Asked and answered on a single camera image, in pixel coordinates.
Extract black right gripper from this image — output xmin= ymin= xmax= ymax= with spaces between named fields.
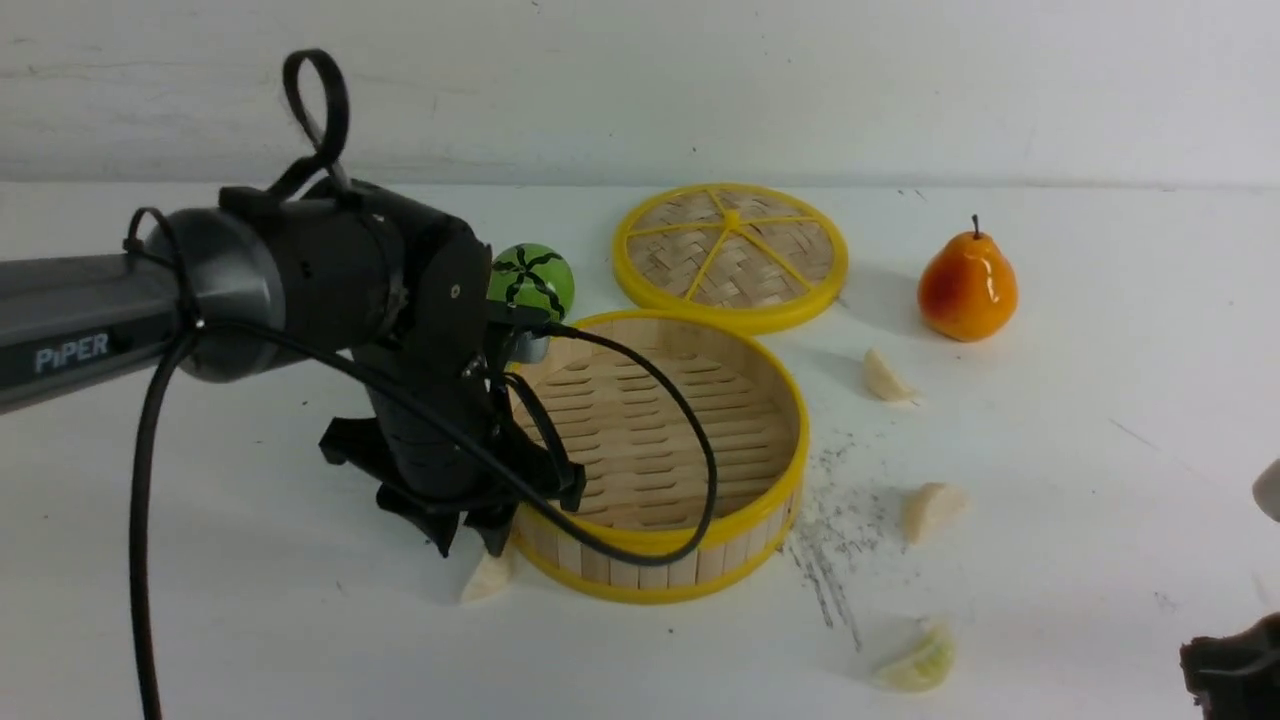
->
xmin=1180 ymin=612 xmax=1279 ymax=720

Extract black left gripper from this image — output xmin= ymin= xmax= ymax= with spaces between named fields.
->
xmin=320 ymin=215 xmax=586 ymax=559

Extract white dumpling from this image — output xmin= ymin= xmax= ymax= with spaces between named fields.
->
xmin=861 ymin=347 xmax=918 ymax=405
xmin=460 ymin=551 xmax=516 ymax=605

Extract green-tinted dumpling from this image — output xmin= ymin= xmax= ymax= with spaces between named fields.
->
xmin=872 ymin=618 xmax=957 ymax=694

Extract cream dumpling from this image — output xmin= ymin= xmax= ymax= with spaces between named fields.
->
xmin=900 ymin=482 xmax=970 ymax=546

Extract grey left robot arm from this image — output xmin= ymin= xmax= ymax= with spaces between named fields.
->
xmin=3 ymin=181 xmax=585 ymax=560

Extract bamboo steamer tray yellow rims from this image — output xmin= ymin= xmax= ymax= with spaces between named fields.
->
xmin=513 ymin=310 xmax=810 ymax=603

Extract bamboo steamer lid yellow rim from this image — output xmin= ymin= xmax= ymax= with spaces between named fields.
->
xmin=611 ymin=183 xmax=850 ymax=334

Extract green toy watermelon ball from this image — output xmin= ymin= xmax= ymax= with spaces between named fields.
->
xmin=486 ymin=243 xmax=576 ymax=322

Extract orange toy pear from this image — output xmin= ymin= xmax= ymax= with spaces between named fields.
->
xmin=916 ymin=214 xmax=1020 ymax=343

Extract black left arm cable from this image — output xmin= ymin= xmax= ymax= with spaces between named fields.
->
xmin=128 ymin=47 xmax=719 ymax=720

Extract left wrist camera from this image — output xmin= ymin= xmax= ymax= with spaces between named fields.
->
xmin=483 ymin=300 xmax=553 ymax=370

